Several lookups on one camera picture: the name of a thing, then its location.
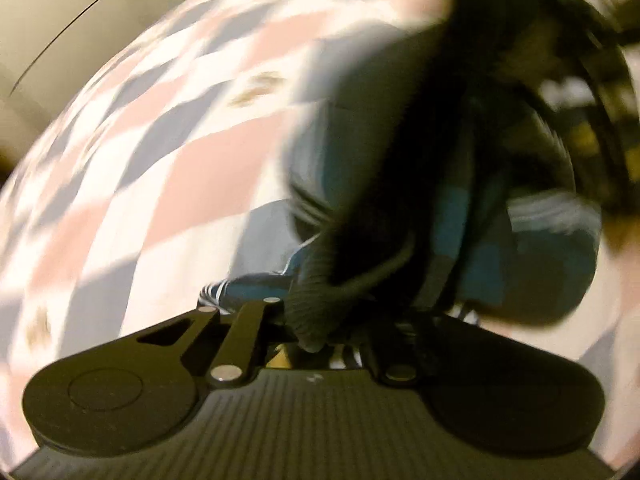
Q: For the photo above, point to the striped dark knit sweater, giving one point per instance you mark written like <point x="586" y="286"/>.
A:
<point x="469" y="163"/>

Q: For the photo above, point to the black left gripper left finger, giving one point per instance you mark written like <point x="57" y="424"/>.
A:
<point x="137" y="390"/>

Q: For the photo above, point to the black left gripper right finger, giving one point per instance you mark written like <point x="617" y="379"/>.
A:
<point x="496" y="394"/>

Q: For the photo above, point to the pink grey checkered bedspread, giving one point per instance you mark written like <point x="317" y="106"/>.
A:
<point x="167" y="173"/>

